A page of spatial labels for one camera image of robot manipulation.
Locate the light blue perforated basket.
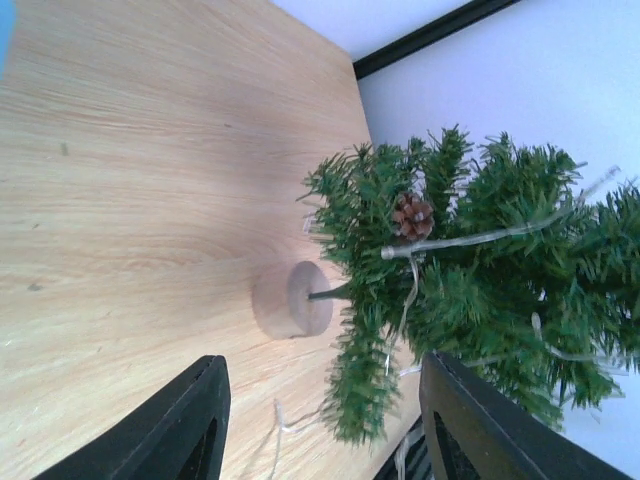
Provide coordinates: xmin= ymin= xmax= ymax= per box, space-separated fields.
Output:
xmin=0 ymin=0 xmax=17 ymax=77

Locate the small green christmas tree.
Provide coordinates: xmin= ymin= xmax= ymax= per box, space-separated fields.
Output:
xmin=304 ymin=127 xmax=639 ymax=445

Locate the clear string light wire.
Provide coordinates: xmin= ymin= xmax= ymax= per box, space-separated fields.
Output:
xmin=269 ymin=164 xmax=631 ymax=480

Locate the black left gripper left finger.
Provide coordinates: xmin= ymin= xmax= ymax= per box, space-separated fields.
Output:
xmin=37 ymin=355 xmax=231 ymax=480

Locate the brown pine cone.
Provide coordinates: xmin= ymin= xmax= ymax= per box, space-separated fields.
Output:
xmin=392 ymin=192 xmax=435 ymax=242

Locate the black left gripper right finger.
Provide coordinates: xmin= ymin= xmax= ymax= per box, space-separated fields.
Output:
xmin=419 ymin=353 xmax=628 ymax=479

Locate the round wooden tree base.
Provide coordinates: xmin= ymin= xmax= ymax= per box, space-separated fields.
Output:
xmin=251 ymin=261 xmax=333 ymax=340

